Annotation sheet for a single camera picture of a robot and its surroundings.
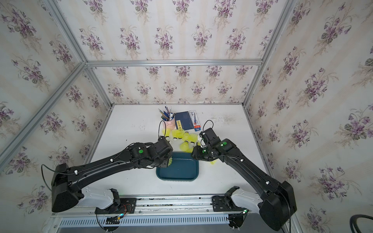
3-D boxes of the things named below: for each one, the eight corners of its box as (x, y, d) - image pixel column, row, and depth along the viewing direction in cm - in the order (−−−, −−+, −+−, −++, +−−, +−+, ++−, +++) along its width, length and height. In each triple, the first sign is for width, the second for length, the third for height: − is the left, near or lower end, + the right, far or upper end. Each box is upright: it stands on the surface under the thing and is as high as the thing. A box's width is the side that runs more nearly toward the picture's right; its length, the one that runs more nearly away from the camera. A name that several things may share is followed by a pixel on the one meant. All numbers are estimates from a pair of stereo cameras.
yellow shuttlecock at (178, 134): (171, 140, 98) (171, 138, 96) (172, 131, 103) (171, 129, 101) (184, 140, 98) (184, 138, 96) (184, 131, 103) (184, 129, 101)
